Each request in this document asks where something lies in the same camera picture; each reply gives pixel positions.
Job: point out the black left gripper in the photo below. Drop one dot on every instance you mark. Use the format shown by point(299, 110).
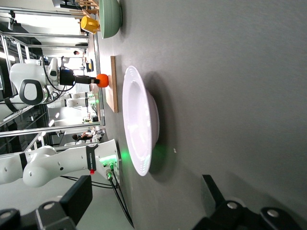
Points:
point(67, 77)

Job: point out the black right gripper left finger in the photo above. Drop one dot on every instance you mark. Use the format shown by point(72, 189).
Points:
point(76, 196)

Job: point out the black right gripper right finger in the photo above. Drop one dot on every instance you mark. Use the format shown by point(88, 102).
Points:
point(211, 194)

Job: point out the orange fruit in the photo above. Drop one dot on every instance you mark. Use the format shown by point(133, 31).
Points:
point(103, 81)

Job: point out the white plate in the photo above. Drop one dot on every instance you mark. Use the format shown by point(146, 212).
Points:
point(136, 119)

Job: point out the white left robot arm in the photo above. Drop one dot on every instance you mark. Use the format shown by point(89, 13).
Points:
point(67, 158)

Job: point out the wooden cutting board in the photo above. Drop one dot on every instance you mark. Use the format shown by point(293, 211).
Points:
point(112, 95)

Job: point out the yellow cup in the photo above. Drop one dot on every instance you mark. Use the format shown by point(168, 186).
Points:
point(88, 24)

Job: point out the pale green bowl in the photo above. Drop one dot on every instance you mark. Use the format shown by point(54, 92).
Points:
point(109, 19)

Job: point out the wooden peg rack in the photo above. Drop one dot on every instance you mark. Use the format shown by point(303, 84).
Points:
point(88, 6)

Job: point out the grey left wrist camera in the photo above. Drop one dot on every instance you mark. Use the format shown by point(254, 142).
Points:
point(53, 69)

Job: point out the aluminium frame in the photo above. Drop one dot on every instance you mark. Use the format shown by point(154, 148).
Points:
point(48, 130)

